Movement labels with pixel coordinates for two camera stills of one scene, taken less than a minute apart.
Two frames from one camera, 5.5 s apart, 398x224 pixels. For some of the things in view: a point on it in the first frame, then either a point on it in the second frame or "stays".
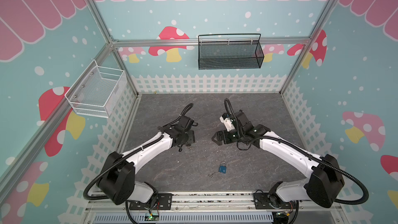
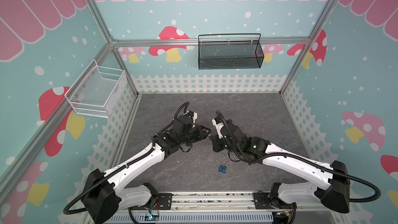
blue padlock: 222,168 stays
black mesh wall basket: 238,51 stays
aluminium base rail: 209,207 stays
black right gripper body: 226,135 to 221,138
